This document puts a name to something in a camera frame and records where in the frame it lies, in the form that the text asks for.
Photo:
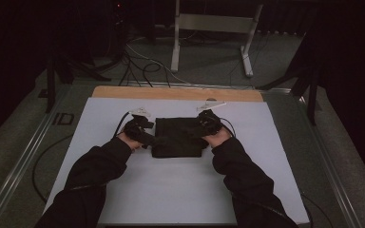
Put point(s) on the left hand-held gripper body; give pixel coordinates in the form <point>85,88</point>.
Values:
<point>136,128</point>

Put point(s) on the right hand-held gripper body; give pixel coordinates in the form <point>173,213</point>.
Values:
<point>210,123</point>

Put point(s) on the black shorts with blue stripes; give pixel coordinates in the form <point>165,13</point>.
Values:
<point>177,139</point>

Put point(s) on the person's right hand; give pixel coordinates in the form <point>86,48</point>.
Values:
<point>218,137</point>

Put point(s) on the person's left hand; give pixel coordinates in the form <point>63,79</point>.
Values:
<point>131,143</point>

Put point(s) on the white table mat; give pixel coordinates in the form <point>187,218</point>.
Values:
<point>171,190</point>

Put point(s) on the black metal stand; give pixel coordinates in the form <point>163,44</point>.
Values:
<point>50,82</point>
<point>312,95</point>

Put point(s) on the dark computer tower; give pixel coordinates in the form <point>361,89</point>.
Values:
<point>119,28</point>

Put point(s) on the white metal stand frame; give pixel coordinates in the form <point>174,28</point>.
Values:
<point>214,22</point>

